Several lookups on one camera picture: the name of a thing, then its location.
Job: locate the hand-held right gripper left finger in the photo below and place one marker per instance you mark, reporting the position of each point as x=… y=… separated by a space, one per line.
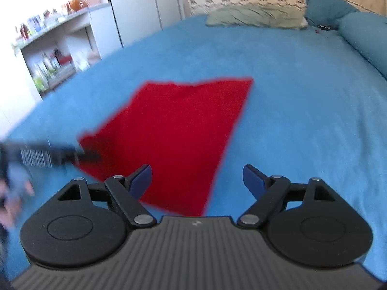
x=141 y=181

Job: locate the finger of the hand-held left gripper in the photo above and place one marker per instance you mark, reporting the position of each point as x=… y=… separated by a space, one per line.
x=89 y=157

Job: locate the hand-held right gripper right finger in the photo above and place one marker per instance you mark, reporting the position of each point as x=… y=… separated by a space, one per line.
x=252 y=180

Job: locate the red knit sweater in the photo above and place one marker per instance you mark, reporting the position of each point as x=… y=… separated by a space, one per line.
x=181 y=127

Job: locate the person's left hand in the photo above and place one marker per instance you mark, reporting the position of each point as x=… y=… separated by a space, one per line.
x=13 y=199

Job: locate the green bottle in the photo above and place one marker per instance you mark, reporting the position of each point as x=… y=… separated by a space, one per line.
x=40 y=83

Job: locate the bed with blue sheet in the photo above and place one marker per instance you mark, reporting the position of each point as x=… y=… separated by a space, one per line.
x=302 y=120

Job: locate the white shelf unit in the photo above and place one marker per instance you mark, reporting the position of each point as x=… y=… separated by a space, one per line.
x=60 y=45

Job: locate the orange glass jar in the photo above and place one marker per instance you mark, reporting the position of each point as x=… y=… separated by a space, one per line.
x=75 y=3

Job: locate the white wardrobe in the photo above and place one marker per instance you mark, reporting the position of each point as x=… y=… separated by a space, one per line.
x=142 y=3

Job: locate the green pillow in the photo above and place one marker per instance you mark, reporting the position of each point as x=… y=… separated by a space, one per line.
x=257 y=16

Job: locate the teal duvet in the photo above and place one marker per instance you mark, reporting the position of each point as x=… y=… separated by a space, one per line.
x=365 y=39

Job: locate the teal pillow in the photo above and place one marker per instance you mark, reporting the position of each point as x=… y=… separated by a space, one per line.
x=326 y=6

